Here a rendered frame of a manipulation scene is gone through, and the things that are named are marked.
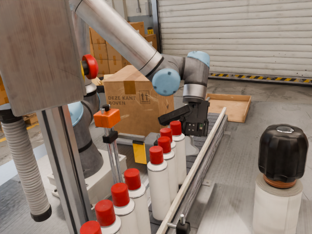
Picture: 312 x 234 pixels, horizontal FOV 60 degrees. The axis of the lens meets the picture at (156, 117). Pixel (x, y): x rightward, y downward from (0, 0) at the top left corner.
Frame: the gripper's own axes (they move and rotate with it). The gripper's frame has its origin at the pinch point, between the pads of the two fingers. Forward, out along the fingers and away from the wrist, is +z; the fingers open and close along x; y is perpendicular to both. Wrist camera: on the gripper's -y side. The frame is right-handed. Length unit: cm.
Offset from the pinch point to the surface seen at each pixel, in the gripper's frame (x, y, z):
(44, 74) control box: -58, -1, -12
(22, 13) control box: -63, -2, -19
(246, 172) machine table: 17.3, 19.3, 2.0
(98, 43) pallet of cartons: 252, -236, -142
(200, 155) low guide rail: 7.3, 4.8, -2.0
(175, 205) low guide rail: -15.0, 4.9, 10.9
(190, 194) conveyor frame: -4.8, 5.9, 9.3
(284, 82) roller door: 392, 38, -123
